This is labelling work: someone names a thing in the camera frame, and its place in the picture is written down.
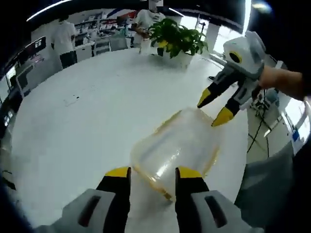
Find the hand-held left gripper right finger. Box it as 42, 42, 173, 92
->
175, 166, 264, 233

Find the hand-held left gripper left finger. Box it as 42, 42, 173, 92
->
36, 166, 132, 233

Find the clear plastic buckle box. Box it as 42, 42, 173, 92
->
131, 108, 221, 202

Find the potted green plant white pot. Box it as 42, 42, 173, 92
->
147, 17, 209, 69

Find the person's grey clothing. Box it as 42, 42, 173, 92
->
234, 142, 295, 225

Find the clear plastic cup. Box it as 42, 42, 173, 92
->
139, 38, 153, 55

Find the small white item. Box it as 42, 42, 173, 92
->
64, 96, 81, 107

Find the white office chair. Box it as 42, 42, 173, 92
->
15, 64, 35, 98

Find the dark computer monitor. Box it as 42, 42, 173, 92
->
31, 35, 47, 52

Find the black floor cable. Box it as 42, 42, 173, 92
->
247, 89, 271, 157

